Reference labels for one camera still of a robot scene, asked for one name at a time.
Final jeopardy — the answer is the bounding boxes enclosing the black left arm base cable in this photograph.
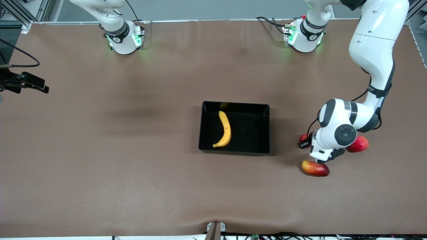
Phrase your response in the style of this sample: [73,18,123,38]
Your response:
[255,16,292,35]

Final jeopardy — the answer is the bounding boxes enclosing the grey camera stand bracket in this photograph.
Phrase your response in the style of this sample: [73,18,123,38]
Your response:
[204,221,227,240]

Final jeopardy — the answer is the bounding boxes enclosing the black cable bundle along table edge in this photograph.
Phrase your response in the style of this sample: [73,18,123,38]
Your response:
[110,232,427,240]

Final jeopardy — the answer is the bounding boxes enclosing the brown table mat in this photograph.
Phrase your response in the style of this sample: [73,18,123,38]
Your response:
[0,18,427,238]

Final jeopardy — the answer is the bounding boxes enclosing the aluminium frame with black struts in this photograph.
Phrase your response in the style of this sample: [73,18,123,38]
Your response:
[0,0,50,34]

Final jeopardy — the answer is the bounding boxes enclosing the yellow banana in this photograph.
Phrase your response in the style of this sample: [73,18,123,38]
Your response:
[212,111,232,148]

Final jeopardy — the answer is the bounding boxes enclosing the red yellow mango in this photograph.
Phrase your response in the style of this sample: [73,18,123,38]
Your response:
[302,160,330,177]

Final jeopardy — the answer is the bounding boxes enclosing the black arm base cable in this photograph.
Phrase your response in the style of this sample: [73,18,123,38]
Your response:
[125,0,149,37]
[255,16,292,35]

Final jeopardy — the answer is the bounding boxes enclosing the black right arm base cable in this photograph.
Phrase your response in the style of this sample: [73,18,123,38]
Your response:
[125,0,149,37]

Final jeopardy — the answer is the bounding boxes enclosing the black rectangular plastic tray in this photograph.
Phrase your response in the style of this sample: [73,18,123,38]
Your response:
[198,101,271,156]

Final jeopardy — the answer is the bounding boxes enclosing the aluminium corner frame profile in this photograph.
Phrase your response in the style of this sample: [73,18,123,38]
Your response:
[405,0,427,69]

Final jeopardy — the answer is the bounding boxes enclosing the red round peach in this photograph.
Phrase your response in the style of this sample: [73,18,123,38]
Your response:
[347,135,369,153]

